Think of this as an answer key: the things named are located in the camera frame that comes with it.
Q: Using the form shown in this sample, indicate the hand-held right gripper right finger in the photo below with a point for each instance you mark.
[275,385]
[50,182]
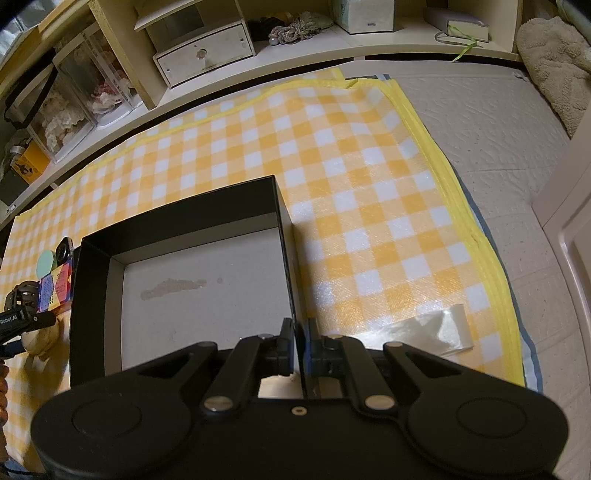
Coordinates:
[314,350]

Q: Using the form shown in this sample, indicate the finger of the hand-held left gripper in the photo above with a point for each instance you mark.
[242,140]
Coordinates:
[10,348]
[27,320]

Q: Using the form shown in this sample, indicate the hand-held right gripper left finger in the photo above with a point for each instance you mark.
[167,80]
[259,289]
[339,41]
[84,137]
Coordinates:
[281,346]

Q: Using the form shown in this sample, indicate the black hair claw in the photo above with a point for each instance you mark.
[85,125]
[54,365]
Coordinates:
[23,295]

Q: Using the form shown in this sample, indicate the beige earbuds case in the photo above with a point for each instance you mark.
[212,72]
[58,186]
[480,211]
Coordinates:
[44,339]

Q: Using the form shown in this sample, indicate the colourful card box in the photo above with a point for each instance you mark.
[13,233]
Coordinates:
[56,286]

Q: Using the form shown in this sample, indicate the mint green round mirror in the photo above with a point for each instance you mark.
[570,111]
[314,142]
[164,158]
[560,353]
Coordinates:
[46,261]

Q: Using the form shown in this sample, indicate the small black square gadget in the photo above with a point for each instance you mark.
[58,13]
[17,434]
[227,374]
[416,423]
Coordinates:
[65,248]

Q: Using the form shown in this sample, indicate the black cardboard box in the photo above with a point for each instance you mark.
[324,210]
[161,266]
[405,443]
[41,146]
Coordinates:
[194,295]

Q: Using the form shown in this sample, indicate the clear plastic wrapper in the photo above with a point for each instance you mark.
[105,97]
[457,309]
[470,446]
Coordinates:
[438,327]

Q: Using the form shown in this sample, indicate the yellow printed box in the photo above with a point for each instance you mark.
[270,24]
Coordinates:
[30,164]

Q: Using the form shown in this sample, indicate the yellow checkered mat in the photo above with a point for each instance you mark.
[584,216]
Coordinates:
[369,184]

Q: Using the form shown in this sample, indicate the doll in white dress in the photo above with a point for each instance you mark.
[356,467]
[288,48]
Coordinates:
[60,122]

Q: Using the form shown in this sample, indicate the black fabric headband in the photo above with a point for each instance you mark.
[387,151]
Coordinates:
[9,113]

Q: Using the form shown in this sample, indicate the blue underlay mat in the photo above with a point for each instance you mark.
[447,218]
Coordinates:
[533,364]

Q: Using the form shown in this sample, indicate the doll in pink dress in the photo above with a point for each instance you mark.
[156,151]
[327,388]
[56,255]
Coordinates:
[111,97]

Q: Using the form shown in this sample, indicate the white panelled door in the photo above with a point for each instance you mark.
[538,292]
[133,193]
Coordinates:
[572,258]

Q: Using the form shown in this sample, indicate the long wooden shelf unit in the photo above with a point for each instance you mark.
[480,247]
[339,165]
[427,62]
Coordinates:
[258,64]

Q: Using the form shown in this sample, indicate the small white drawer cabinet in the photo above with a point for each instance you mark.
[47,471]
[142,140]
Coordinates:
[203,50]

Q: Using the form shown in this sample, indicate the pale blue tissue box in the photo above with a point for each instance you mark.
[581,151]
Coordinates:
[362,16]

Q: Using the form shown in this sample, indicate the notebook with green ribbon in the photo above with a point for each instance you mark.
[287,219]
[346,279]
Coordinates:
[468,30]

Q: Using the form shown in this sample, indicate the cream plush blanket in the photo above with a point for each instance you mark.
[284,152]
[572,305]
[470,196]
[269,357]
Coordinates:
[554,69]

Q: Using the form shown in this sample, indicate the pale blue plush cushion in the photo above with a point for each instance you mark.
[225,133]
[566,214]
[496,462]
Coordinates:
[575,11]

